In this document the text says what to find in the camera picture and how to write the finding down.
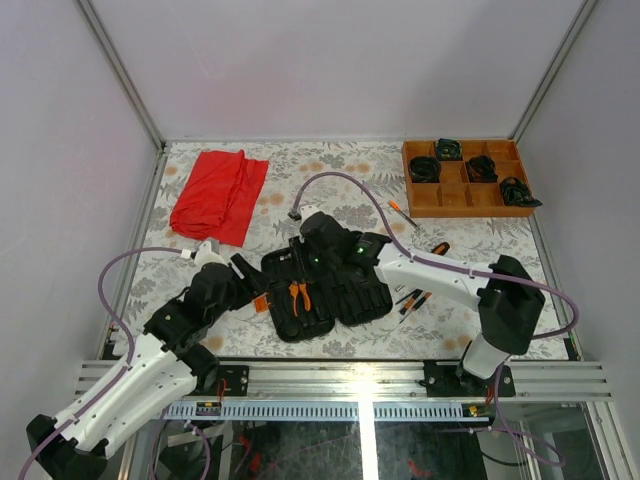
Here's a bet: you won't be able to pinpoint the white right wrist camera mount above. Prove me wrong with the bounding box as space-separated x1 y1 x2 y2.
288 204 320 222

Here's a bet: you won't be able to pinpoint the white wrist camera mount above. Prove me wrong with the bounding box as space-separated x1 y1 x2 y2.
288 204 320 222
180 241 226 268

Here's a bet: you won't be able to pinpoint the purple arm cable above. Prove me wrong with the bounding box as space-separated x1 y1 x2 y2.
17 247 194 480
287 172 581 341

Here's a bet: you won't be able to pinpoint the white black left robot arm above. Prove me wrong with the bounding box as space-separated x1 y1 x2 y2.
26 254 267 479

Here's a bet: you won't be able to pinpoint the black orange stubby screwdriver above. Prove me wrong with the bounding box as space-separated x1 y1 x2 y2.
431 242 451 256

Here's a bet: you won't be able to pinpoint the black plastic tool case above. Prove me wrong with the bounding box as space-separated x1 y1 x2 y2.
261 237 393 343

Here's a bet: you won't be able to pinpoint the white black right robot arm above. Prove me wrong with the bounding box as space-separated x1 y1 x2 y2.
300 206 545 395

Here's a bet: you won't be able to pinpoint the small orange black screwdriver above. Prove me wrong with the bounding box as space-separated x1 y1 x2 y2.
400 292 432 324

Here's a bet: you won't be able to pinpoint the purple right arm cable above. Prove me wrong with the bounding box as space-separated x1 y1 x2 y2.
287 172 581 341

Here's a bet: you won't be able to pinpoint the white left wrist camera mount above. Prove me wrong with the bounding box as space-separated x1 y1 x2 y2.
180 241 226 268

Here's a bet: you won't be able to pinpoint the black strap bundle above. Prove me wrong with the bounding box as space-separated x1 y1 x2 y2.
433 138 463 162
409 155 443 185
465 154 498 184
498 176 544 209

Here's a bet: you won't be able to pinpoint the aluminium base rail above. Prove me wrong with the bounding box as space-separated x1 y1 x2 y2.
74 358 614 421

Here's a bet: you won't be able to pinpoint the red folded cloth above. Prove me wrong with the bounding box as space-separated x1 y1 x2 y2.
169 150 269 247

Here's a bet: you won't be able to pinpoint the small orange tipped precision screwdriver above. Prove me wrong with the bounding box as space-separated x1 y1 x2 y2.
388 200 420 230

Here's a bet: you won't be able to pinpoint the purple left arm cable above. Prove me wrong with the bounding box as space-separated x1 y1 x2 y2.
17 247 194 480

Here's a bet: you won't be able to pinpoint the orange black pliers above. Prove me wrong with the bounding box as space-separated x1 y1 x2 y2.
289 281 312 317

